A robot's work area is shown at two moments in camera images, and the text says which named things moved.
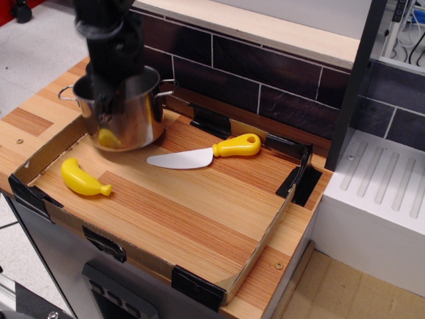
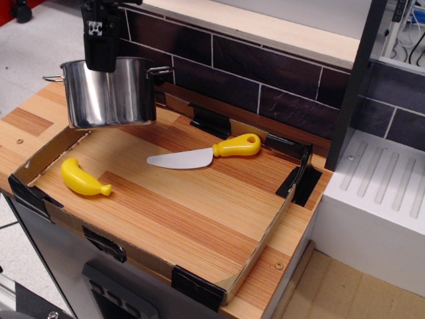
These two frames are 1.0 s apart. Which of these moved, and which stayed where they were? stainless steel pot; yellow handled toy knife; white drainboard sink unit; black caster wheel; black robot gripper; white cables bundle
Moved: black robot gripper; stainless steel pot
Stayed: white cables bundle; black caster wheel; yellow handled toy knife; white drainboard sink unit
